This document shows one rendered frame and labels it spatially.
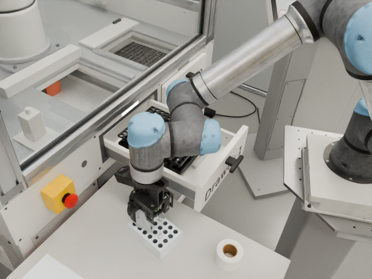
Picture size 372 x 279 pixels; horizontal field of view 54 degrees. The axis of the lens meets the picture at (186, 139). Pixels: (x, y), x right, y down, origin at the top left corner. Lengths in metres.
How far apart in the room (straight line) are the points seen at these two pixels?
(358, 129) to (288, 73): 0.88
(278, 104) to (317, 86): 1.20
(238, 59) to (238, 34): 1.98
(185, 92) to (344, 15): 0.35
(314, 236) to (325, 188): 0.29
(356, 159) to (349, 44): 0.53
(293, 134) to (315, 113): 1.50
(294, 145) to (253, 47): 0.61
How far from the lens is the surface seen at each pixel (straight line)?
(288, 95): 2.03
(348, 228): 1.17
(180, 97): 0.83
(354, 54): 0.71
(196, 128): 0.74
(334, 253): 1.48
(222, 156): 1.00
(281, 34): 0.81
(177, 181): 0.99
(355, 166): 1.18
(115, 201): 1.11
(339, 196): 1.14
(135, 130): 0.71
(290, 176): 1.23
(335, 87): 3.25
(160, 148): 0.73
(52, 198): 0.95
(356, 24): 0.71
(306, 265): 1.55
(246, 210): 2.08
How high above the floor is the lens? 1.63
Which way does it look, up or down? 42 degrees down
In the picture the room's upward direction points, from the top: 4 degrees clockwise
